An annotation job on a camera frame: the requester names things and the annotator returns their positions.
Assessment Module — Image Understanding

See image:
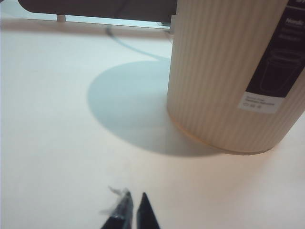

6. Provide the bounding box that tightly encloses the cream ribbed plastic trash can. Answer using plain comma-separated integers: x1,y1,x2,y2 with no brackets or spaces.
166,0,305,155

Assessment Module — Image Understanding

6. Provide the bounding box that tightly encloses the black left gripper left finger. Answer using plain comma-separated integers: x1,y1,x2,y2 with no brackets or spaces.
100,187,134,229

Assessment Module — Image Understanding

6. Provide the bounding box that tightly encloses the grey rounded desk divider panel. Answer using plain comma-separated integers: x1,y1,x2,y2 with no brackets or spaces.
18,0,178,21

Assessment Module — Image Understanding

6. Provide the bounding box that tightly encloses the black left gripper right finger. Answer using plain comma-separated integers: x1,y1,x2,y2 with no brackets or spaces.
135,192,160,229

